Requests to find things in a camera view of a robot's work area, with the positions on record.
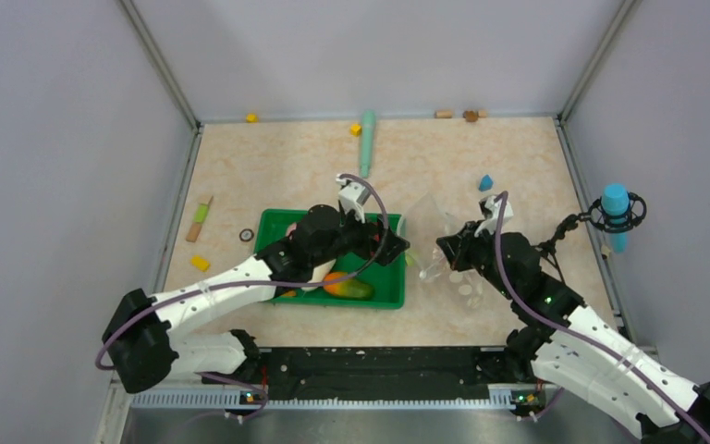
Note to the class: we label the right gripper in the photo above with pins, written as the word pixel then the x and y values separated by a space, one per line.
pixel 456 246

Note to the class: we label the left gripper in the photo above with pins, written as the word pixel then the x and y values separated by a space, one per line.
pixel 369 246

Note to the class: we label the clear dotted zip bag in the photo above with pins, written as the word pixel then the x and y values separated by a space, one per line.
pixel 431 232

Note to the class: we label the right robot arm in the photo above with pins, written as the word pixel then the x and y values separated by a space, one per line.
pixel 565 342

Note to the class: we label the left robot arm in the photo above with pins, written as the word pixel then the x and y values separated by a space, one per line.
pixel 145 338

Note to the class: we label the green plastic tray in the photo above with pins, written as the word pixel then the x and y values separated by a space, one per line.
pixel 388 282

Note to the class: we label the orange green mango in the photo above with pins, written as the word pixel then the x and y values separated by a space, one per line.
pixel 349 289

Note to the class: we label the blue plastic piece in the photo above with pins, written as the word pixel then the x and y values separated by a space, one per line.
pixel 486 183

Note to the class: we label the yellow cube near pen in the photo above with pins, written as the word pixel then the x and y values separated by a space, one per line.
pixel 355 129

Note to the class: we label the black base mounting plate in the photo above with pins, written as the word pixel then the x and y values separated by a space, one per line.
pixel 386 373

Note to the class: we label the mint green marker pen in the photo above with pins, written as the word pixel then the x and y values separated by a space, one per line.
pixel 368 123

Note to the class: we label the brown wooden piece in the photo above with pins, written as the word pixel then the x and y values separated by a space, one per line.
pixel 470 115

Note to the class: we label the blue microphone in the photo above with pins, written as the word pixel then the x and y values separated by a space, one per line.
pixel 616 203

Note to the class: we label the yellow lego brick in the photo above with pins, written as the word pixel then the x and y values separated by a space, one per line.
pixel 200 263

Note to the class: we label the wooden green block stick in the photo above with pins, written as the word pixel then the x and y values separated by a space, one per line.
pixel 199 217

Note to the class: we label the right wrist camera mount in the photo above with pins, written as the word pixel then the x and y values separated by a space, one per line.
pixel 493 209

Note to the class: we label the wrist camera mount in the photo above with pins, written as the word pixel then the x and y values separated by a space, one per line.
pixel 352 196
pixel 493 209

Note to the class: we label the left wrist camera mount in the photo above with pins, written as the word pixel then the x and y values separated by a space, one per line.
pixel 352 196

